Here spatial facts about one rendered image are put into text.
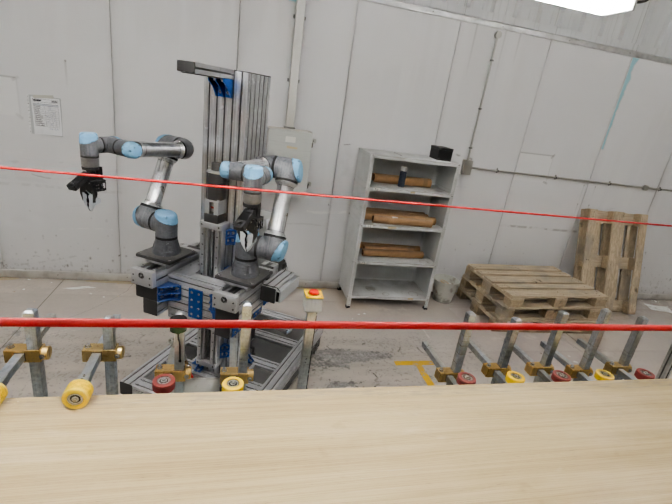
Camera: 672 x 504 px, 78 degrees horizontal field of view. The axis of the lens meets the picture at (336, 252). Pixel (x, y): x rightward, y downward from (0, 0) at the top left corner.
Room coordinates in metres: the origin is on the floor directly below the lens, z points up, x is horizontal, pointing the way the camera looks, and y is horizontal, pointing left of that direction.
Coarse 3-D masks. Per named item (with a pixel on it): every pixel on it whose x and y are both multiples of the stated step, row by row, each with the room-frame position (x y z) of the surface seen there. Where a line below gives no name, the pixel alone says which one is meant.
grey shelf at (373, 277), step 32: (384, 160) 4.31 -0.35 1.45; (416, 160) 3.93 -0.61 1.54; (352, 192) 4.22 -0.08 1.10; (384, 192) 4.32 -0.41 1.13; (416, 192) 3.95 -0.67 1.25; (448, 192) 4.14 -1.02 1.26; (352, 224) 4.05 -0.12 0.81; (384, 224) 3.93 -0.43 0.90; (352, 256) 3.89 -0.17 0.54; (352, 288) 3.82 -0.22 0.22; (384, 288) 4.13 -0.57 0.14; (416, 288) 4.25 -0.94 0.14
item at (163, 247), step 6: (156, 240) 2.11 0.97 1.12; (162, 240) 2.10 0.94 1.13; (168, 240) 2.11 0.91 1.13; (174, 240) 2.13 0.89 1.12; (156, 246) 2.10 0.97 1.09; (162, 246) 2.09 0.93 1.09; (168, 246) 2.11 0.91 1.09; (174, 246) 2.12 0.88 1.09; (156, 252) 2.08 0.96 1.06; (162, 252) 2.08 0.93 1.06; (168, 252) 2.09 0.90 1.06; (174, 252) 2.11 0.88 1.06; (180, 252) 2.17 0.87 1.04
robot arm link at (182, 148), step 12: (120, 144) 1.92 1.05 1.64; (132, 144) 1.92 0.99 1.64; (144, 144) 2.01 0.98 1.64; (156, 144) 2.08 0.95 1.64; (168, 144) 2.15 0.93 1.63; (180, 144) 2.22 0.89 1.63; (192, 144) 2.33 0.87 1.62; (132, 156) 1.91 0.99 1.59; (144, 156) 2.01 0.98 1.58; (156, 156) 2.08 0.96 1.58; (168, 156) 2.15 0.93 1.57; (180, 156) 2.22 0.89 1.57
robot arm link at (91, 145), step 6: (84, 132) 1.89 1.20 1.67; (90, 132) 1.92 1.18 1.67; (84, 138) 1.87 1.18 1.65; (90, 138) 1.88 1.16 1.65; (96, 138) 1.90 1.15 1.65; (84, 144) 1.87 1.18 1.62; (90, 144) 1.88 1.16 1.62; (96, 144) 1.90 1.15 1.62; (102, 144) 1.93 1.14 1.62; (84, 150) 1.87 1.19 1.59; (90, 150) 1.87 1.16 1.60; (96, 150) 1.90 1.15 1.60; (102, 150) 1.93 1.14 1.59; (84, 156) 1.87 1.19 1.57; (90, 156) 1.87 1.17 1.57; (96, 156) 1.90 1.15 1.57
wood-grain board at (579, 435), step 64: (512, 384) 1.57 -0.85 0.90; (576, 384) 1.65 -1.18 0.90; (640, 384) 1.73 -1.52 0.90; (0, 448) 0.89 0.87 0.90; (64, 448) 0.92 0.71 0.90; (128, 448) 0.95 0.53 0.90; (192, 448) 0.99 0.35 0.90; (256, 448) 1.02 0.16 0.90; (320, 448) 1.06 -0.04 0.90; (384, 448) 1.10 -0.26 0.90; (448, 448) 1.14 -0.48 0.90; (512, 448) 1.19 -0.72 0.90; (576, 448) 1.23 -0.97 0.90; (640, 448) 1.28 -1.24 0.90
